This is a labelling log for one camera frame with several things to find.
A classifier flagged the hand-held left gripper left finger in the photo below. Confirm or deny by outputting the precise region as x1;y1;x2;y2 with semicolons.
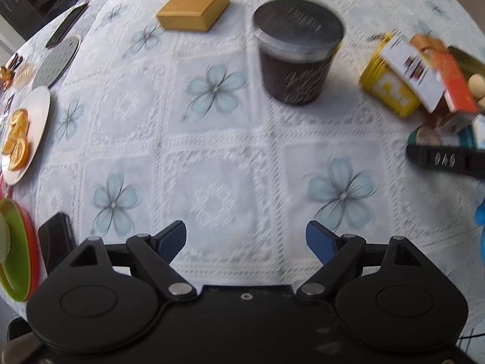
68;220;198;297

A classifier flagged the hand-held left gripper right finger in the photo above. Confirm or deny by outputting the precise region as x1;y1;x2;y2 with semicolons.
297;220;418;297

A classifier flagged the green tape roll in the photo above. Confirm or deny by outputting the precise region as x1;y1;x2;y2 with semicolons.
407;126;459;147

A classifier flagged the white tissue packet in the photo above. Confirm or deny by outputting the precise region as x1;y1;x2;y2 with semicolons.
471;115;485;149

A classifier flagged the beige plush toy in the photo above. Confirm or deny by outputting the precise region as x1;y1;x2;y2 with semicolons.
468;76;485;111

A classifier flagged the orange gold-patterned box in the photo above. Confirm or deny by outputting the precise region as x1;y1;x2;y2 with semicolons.
428;47;480;113

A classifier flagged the white printed hang tag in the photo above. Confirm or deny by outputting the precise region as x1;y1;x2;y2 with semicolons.
380;35;446;114

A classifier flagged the blue cloth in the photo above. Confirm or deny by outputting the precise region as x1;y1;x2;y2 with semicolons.
473;200;485;267

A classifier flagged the white floral tablecloth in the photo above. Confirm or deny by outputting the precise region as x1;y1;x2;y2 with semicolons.
0;0;485;313

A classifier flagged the yellow plush block pouch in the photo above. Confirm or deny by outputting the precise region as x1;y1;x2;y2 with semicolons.
359;33;422;118

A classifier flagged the black rectangular case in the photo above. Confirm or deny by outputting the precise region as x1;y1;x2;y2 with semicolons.
37;213;75;274

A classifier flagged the orange carton box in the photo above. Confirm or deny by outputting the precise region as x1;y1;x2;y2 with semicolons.
411;32;470;139

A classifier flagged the red plate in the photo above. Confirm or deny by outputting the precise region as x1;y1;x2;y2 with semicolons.
14;204;41;301

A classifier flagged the dark candle jar silver lid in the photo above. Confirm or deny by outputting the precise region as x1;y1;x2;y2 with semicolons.
253;0;346;106

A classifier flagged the orange slice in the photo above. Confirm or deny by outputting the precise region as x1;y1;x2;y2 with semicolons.
2;132;18;157
9;109;30;138
11;136;30;171

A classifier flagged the white plate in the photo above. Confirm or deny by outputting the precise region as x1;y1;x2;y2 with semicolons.
0;85;51;186

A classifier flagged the grey perforated trivet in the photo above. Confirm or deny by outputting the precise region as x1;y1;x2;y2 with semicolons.
32;34;82;89

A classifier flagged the gold cardboard box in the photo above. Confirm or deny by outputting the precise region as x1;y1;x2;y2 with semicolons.
156;0;231;32

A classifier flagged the amber shiny wrapper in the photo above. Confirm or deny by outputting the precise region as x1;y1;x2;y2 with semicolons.
0;55;35;89

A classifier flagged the dark smartphone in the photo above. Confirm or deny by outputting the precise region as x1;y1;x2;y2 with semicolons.
45;2;89;49

